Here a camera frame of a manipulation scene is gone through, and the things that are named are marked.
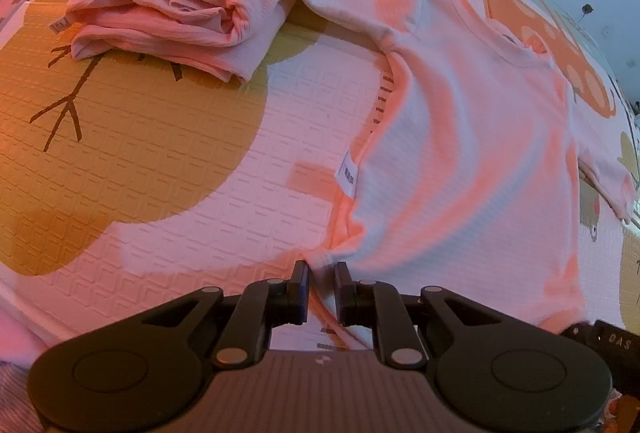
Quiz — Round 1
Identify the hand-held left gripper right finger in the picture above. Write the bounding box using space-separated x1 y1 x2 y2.
334 262 501 369

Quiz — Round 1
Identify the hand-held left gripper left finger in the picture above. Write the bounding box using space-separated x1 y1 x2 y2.
145 261 311 369

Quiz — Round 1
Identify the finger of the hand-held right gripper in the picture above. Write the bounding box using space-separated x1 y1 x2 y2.
559 319 640 364

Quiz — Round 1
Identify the printed cartoon play mat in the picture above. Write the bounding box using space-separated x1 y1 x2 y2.
0 0 640 433

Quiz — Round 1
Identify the folded white garment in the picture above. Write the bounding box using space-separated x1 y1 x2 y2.
49 0 298 84

